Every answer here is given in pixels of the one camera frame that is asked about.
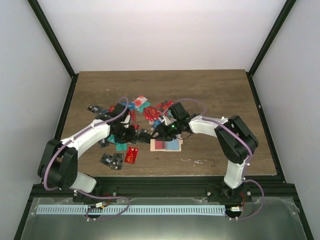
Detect red VIP card front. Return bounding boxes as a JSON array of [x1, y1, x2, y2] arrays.
[[124, 147, 139, 164]]

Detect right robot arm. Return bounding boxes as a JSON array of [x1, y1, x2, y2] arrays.
[[150, 102, 259, 202]]

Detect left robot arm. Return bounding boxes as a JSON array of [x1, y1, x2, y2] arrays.
[[37, 103, 134, 202]]

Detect white red circle card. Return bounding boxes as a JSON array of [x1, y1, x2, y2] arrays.
[[132, 95, 148, 109]]

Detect black right frame post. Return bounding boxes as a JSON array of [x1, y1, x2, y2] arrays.
[[248, 0, 298, 76]]

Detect black front frame rail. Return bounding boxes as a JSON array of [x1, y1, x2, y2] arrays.
[[31, 176, 297, 201]]

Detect black left frame post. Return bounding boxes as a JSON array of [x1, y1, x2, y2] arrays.
[[26, 0, 76, 78]]

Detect white card red circles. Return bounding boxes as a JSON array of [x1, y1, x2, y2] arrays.
[[154, 140, 167, 151]]

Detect light blue cable tray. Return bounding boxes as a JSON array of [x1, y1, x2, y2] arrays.
[[36, 204, 226, 216]]

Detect black card pair front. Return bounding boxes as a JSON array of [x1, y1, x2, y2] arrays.
[[99, 153, 124, 170]]

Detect black VIP card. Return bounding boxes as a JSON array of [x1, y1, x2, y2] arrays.
[[87, 104, 103, 115]]

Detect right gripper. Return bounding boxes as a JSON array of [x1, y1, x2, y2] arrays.
[[150, 120, 182, 142]]

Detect beige leather card holder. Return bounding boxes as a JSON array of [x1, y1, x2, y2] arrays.
[[150, 139, 183, 152]]

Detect black frame post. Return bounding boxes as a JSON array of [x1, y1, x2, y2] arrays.
[[248, 0, 298, 76], [26, 0, 76, 78]]

